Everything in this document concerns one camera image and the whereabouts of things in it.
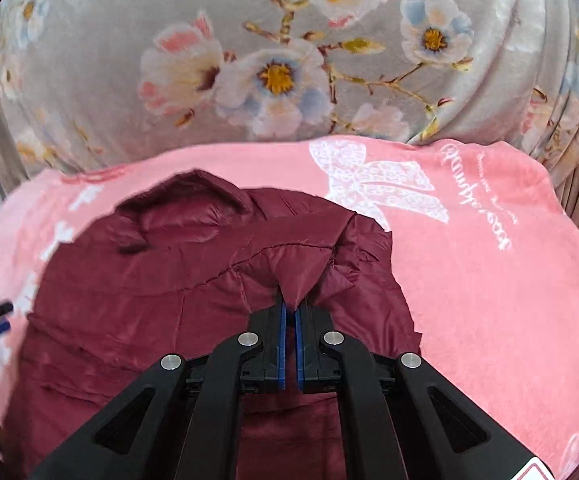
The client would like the pink blanket white print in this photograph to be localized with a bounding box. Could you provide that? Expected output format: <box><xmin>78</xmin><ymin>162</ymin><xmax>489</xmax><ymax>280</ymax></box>
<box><xmin>0</xmin><ymin>136</ymin><xmax>579</xmax><ymax>479</ymax></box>

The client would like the grey floral bed sheet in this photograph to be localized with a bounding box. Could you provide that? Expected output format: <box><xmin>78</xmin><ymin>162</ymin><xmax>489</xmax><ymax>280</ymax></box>
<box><xmin>0</xmin><ymin>0</ymin><xmax>579</xmax><ymax>229</ymax></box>

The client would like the maroon puffer jacket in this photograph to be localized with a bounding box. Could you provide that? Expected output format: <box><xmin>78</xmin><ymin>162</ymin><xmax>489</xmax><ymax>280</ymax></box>
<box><xmin>4</xmin><ymin>171</ymin><xmax>421</xmax><ymax>474</ymax></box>

